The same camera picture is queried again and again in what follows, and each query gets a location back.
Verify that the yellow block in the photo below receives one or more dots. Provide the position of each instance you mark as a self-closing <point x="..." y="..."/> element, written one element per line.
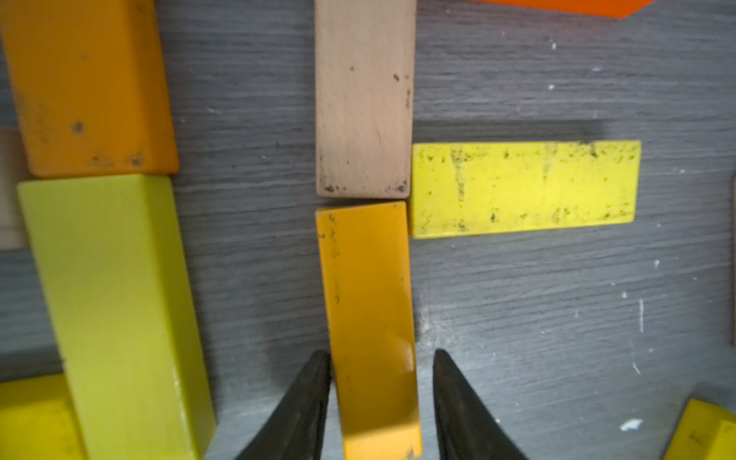
<point x="705" y="432"/>
<point x="467" y="189"/>
<point x="111" y="264"/>
<point x="38" y="420"/>

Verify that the orange-yellow block bottom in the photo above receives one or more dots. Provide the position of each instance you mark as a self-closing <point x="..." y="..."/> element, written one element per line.
<point x="364" y="257"/>

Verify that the natural wood block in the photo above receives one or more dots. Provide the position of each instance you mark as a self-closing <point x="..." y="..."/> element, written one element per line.
<point x="364" y="86"/>
<point x="14" y="170"/>

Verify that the orange block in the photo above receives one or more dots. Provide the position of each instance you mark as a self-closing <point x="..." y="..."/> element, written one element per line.
<point x="605" y="8"/>
<point x="89" y="86"/>

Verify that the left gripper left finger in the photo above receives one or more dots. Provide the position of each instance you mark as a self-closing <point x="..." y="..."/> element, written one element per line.
<point x="295" y="430"/>

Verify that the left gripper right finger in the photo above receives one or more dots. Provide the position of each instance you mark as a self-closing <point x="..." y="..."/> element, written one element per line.
<point x="466" y="429"/>

